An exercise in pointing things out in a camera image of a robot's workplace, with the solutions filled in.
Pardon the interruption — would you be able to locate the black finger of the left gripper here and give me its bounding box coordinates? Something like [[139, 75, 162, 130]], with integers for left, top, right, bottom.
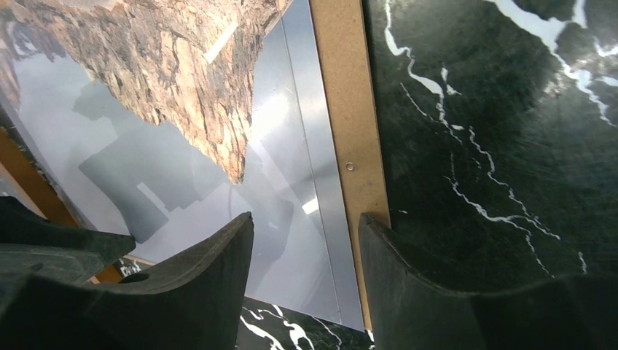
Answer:
[[1, 196, 136, 286]]

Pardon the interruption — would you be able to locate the clear glass pane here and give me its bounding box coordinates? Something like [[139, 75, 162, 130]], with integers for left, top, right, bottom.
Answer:
[[247, 1, 364, 330]]

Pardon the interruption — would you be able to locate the brown fibreboard backing board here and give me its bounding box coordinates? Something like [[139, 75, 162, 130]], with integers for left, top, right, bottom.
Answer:
[[309, 1, 391, 330]]

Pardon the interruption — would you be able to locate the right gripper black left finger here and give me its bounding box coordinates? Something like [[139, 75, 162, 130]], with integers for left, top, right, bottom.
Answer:
[[1, 212, 254, 349]]

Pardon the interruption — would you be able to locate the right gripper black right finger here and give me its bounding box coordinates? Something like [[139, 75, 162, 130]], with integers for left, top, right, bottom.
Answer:
[[359, 213, 617, 349]]

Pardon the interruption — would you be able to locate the mountain landscape photo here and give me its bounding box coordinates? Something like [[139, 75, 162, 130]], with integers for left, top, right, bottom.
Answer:
[[0, 0, 344, 324]]

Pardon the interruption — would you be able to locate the wooden picture frame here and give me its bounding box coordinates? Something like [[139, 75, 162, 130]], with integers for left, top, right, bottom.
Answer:
[[1, 129, 135, 284]]

